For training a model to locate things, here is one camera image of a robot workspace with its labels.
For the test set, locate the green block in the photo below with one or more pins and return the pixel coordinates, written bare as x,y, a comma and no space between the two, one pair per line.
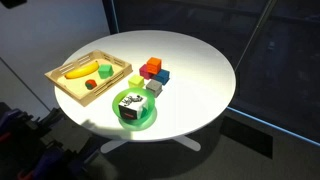
105,71

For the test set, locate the grey block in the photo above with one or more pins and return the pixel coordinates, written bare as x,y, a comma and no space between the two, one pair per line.
154,87

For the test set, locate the blue block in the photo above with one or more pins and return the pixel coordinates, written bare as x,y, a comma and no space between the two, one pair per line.
162,76

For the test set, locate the pink block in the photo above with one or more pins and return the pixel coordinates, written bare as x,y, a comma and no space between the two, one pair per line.
144,73

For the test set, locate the yellow-green block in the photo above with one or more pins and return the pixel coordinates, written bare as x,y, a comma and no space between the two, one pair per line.
136,81

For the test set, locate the orange block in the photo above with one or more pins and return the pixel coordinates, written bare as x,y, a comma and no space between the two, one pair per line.
154,65

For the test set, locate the small red block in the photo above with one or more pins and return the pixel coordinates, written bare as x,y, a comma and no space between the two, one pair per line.
90,84

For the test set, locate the white round table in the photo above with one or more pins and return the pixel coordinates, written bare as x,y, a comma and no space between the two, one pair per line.
202,84

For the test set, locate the green plastic bowl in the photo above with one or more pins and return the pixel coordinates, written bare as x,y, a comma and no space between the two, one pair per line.
149,114

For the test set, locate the black and white cube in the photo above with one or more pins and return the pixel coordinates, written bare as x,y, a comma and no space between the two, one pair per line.
132,105

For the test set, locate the yellow banana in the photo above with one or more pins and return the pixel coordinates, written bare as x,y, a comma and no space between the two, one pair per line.
83,71

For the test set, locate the wooden slatted tray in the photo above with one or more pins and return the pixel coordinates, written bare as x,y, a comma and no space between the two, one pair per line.
76,88

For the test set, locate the black clamp orange tip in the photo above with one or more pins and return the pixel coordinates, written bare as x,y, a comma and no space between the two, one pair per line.
13,124

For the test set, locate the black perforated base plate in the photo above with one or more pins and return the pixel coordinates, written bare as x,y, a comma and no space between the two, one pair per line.
18,154

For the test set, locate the purple handled clamp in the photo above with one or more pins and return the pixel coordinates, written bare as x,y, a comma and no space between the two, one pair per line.
55,164

